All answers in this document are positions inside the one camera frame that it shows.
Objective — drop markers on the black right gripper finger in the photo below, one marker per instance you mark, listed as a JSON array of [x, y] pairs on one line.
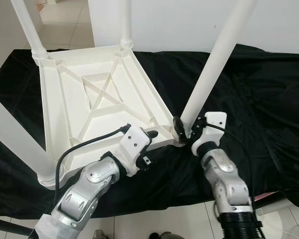
[[178, 128]]

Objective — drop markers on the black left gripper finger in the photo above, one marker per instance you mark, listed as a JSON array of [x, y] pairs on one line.
[[152, 134]]

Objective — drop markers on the white plastic table leg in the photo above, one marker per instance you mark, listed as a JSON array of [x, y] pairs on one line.
[[125, 22], [20, 139], [219, 55], [27, 27]]

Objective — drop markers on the white plastic table top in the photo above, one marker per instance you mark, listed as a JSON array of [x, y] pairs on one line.
[[74, 109]]

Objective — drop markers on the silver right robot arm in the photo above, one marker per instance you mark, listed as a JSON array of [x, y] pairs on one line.
[[226, 184]]

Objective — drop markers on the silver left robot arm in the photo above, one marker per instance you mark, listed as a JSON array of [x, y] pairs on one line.
[[79, 191]]

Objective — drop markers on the black cloth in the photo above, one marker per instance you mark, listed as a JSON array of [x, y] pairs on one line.
[[269, 119]]

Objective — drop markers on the black grey robot right foot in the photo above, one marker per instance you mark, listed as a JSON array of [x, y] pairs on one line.
[[155, 235]]

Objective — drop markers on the grey robot right leg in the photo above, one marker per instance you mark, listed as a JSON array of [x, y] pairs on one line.
[[172, 235]]

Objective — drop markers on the grey robot leg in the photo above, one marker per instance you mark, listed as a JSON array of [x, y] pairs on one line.
[[100, 234], [172, 235]]

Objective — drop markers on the grey robot left leg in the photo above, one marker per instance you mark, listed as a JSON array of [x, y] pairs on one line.
[[100, 234]]

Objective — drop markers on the pink object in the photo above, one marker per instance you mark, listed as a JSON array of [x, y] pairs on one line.
[[265, 195]]

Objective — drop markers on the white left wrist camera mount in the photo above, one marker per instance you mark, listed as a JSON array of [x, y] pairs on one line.
[[133, 147]]

